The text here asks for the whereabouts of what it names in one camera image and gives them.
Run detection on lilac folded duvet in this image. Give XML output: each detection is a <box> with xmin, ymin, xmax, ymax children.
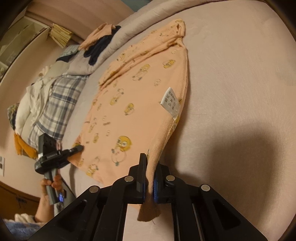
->
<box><xmin>67</xmin><ymin>0</ymin><xmax>210</xmax><ymax>75</ymax></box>

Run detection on peach folded garment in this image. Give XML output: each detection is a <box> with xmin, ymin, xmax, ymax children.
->
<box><xmin>78</xmin><ymin>23</ymin><xmax>115</xmax><ymax>51</ymax></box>

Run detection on navy folded garment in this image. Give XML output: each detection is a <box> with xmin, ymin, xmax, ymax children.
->
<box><xmin>83</xmin><ymin>25</ymin><xmax>121</xmax><ymax>66</ymax></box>

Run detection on lilac bed sheet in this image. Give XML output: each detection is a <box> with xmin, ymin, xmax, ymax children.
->
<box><xmin>63</xmin><ymin>1</ymin><xmax>295</xmax><ymax>240</ymax></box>

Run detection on striped blue folded cloth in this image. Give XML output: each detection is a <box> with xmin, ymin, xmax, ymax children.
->
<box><xmin>56</xmin><ymin>45</ymin><xmax>79</xmax><ymax>63</ymax></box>

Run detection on yellow tassel hanging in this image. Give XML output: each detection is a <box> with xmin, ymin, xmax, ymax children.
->
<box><xmin>49</xmin><ymin>23</ymin><xmax>73</xmax><ymax>48</ymax></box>

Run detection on plaid pillow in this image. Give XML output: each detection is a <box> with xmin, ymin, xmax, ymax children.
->
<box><xmin>28</xmin><ymin>75</ymin><xmax>89</xmax><ymax>150</ymax></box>

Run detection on white crumpled clothes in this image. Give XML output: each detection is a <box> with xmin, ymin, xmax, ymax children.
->
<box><xmin>15</xmin><ymin>61</ymin><xmax>69</xmax><ymax>135</ymax></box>

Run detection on orange duck print garment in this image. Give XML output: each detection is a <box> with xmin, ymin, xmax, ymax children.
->
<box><xmin>69</xmin><ymin>19</ymin><xmax>188</xmax><ymax>221</ymax></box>

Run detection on person's left hand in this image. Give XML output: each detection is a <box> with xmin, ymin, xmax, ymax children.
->
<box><xmin>41</xmin><ymin>174</ymin><xmax>63</xmax><ymax>196</ymax></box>

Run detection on orange plush item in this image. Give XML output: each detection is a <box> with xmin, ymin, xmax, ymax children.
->
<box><xmin>14</xmin><ymin>133</ymin><xmax>38</xmax><ymax>159</ymax></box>

